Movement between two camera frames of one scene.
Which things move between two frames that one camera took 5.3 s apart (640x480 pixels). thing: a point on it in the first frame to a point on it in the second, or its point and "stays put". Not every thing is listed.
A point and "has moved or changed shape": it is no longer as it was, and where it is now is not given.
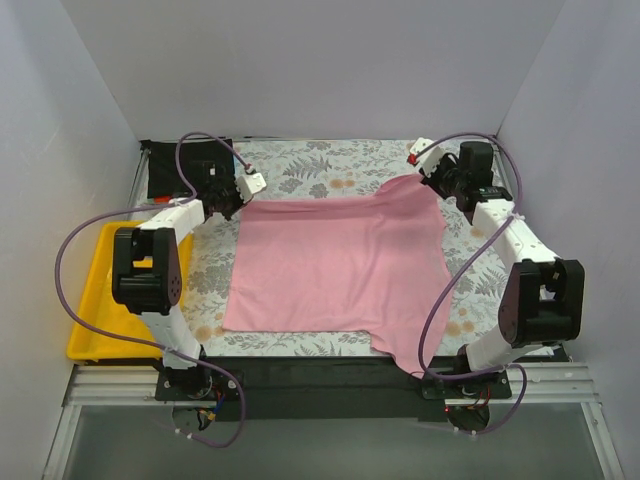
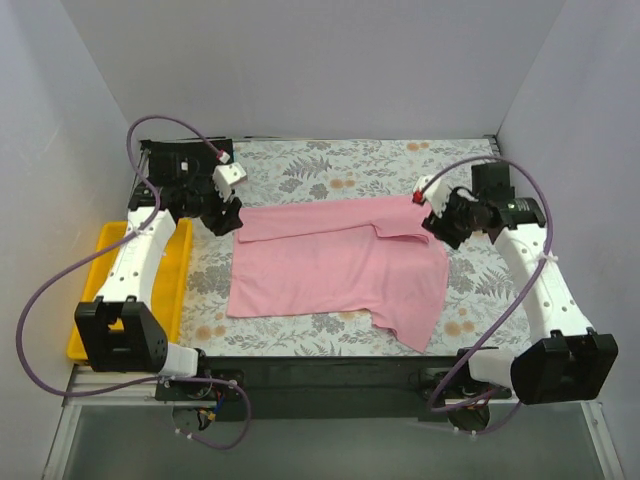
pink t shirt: (372, 266) has moved or changed shape
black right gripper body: (435, 177) to (442, 227)
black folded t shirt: (204, 163) stays put
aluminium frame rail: (108, 386) stays put
